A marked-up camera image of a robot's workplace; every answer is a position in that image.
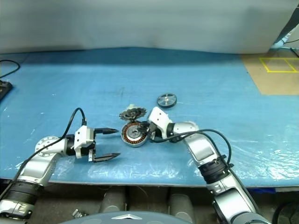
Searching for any silver motor housing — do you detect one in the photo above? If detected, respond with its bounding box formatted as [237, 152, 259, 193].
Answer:
[121, 120, 149, 148]

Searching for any black flat device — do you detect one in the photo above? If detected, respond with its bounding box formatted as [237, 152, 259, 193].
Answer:
[0, 79, 14, 99]

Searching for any small metal clip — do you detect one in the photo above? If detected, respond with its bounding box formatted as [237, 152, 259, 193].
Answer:
[71, 208, 89, 218]

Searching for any blue plastic table cover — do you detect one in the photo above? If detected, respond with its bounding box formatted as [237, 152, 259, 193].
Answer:
[0, 48, 299, 189]

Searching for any spoked metal rotor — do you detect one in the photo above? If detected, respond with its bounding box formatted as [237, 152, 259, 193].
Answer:
[156, 92, 178, 109]

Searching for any black looped cable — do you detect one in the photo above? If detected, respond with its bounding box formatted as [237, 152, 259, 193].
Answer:
[0, 60, 21, 79]

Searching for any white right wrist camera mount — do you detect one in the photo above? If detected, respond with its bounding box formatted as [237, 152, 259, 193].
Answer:
[147, 106, 175, 138]

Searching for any silver scalloped housing lid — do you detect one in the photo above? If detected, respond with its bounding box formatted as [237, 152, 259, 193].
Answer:
[119, 106, 147, 122]

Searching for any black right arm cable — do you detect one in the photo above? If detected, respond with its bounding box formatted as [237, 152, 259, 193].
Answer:
[150, 129, 234, 168]

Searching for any thin black floor cable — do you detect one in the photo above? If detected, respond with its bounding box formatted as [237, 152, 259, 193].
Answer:
[282, 30, 299, 57]

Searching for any yellow tape floor marking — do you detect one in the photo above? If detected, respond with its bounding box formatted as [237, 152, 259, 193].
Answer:
[259, 57, 296, 74]

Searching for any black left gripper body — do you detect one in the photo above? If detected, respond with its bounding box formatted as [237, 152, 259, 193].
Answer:
[88, 128, 98, 163]

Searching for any grey-blue robot torso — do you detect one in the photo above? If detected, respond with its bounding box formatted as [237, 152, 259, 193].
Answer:
[69, 211, 174, 224]

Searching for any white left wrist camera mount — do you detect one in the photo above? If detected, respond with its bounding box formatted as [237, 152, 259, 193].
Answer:
[73, 125, 96, 160]

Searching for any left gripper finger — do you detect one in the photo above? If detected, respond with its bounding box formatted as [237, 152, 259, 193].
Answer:
[93, 153, 121, 163]
[94, 127, 119, 135]

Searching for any black ring under table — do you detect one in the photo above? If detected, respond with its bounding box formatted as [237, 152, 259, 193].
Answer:
[272, 201, 299, 224]

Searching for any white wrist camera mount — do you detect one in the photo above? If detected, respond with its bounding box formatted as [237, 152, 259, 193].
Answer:
[147, 106, 175, 138]
[73, 125, 96, 160]

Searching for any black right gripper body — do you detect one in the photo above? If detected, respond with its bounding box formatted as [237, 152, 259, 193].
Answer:
[146, 121, 162, 142]

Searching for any dark rounded grey shape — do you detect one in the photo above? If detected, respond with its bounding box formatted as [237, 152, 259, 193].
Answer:
[101, 186, 127, 213]
[169, 188, 196, 221]

